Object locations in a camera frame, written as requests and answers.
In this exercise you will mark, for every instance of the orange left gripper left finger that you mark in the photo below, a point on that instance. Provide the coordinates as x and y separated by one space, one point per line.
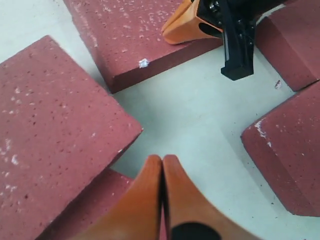
137 215

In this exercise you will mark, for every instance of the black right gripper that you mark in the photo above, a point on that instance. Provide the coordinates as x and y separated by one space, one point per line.
233 21

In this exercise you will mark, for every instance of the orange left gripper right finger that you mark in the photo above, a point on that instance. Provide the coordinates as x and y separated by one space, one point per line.
188 214

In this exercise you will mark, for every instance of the red brick with white chip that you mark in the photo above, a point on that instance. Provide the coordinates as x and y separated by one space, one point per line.
124 39

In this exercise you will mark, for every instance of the red brick front large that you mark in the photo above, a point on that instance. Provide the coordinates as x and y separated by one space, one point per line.
284 144

